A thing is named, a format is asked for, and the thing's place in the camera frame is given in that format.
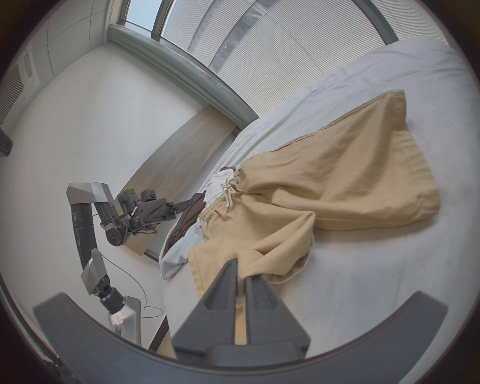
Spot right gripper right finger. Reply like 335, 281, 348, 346
244, 274, 311, 352

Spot black cable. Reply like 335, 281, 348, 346
100, 255, 166, 320

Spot cream white garment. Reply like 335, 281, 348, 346
204, 170, 241, 211

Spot grey-green curtain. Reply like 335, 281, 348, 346
108, 23, 260, 130

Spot brown garment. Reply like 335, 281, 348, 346
166, 192, 206, 253

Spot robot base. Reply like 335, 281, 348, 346
106, 295, 144, 346

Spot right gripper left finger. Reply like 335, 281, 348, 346
173, 258, 240, 359

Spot tan shorts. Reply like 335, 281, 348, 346
187, 89, 442, 301

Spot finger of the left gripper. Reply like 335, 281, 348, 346
173, 193, 205, 212

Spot window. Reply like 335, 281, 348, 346
124, 0, 451, 118

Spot white ceiling air vent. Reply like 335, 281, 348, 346
0, 49, 40, 127

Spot pale blue garment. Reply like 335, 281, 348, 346
159, 219, 205, 281

